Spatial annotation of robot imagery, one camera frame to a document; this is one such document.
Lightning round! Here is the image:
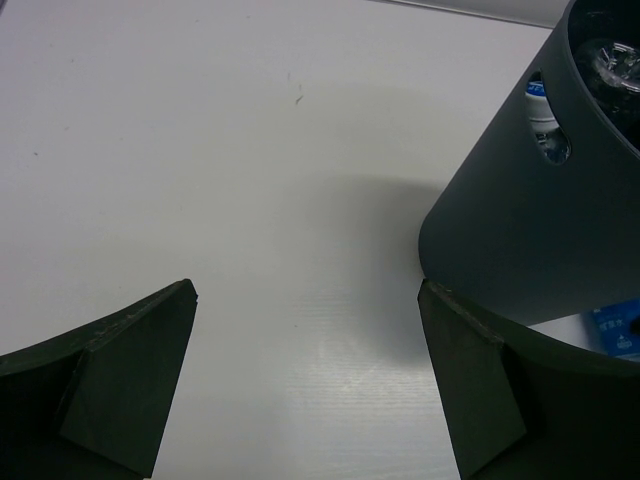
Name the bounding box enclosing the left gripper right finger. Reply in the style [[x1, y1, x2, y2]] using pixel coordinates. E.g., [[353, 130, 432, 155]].
[[418, 281, 639, 479]]

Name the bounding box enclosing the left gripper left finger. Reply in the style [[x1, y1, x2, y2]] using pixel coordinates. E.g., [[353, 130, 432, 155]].
[[1, 279, 197, 479]]

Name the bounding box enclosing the tall blue cap bottle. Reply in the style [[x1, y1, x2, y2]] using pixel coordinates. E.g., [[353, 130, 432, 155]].
[[582, 299, 639, 362]]

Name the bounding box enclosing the clear crushed plastic bottle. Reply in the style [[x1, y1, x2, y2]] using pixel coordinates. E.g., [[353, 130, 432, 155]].
[[525, 71, 571, 165]]

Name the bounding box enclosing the short blue label bottle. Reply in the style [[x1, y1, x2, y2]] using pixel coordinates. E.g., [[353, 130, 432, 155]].
[[574, 38, 639, 97]]

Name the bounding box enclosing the dark grey plastic bin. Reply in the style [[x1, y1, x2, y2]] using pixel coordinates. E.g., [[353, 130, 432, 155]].
[[419, 1, 639, 323]]

